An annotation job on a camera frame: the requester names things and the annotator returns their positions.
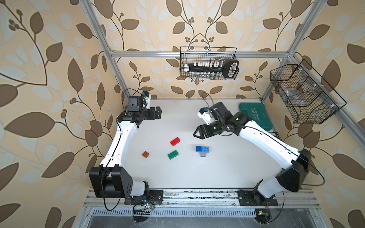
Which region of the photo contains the green plastic tool case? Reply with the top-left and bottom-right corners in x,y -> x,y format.
238,103 -> 273,132

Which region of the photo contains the small electronics board left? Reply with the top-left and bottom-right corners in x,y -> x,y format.
132,197 -> 156,223

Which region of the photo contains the black charging board with connectors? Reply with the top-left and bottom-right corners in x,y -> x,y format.
272,132 -> 282,140

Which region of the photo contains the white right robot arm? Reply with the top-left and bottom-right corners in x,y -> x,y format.
196,108 -> 311,198

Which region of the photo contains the black socket set holder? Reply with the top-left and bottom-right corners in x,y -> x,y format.
182,59 -> 239,80

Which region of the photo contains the dark green lego brick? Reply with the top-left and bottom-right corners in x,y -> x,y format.
167,150 -> 179,160

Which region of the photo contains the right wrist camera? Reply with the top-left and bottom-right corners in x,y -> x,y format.
198,102 -> 229,125

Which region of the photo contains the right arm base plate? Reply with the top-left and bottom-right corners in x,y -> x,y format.
237,190 -> 278,207

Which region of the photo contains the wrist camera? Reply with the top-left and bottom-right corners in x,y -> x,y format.
198,102 -> 229,125
126,91 -> 151,112

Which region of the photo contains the aluminium frame post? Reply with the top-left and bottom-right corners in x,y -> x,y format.
288,0 -> 327,56

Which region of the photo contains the small brown waffle piece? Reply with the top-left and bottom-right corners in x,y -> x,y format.
142,152 -> 149,158

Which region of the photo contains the black wire basket right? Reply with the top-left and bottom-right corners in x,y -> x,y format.
270,59 -> 347,124

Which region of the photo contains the black wire basket centre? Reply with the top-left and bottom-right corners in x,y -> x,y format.
179,46 -> 239,81

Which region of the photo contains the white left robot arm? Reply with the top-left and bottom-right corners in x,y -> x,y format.
89,106 -> 162,199

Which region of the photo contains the plastic bag in basket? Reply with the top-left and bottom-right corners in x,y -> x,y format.
279,83 -> 307,106

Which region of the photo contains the black wire basket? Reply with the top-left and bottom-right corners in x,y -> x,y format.
270,59 -> 347,124
179,46 -> 239,81

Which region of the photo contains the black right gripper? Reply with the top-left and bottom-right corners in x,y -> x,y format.
192,120 -> 225,139

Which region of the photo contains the light blue lego brick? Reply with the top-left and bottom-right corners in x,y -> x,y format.
201,147 -> 210,154

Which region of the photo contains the horizontal aluminium frame bar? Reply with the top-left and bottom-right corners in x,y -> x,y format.
109,50 -> 290,59

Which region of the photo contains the small electronics board right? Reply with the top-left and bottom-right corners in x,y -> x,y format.
255,209 -> 271,224

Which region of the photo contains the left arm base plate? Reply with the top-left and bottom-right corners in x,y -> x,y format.
125,189 -> 163,205

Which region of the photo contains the small electronics board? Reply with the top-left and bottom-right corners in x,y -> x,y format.
255,209 -> 271,224
132,197 -> 156,223

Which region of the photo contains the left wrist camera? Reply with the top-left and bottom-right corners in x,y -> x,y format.
126,91 -> 151,112

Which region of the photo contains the red lego brick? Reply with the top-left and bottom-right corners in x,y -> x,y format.
170,137 -> 181,146

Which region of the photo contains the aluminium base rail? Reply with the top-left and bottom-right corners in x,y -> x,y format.
82,188 -> 320,209

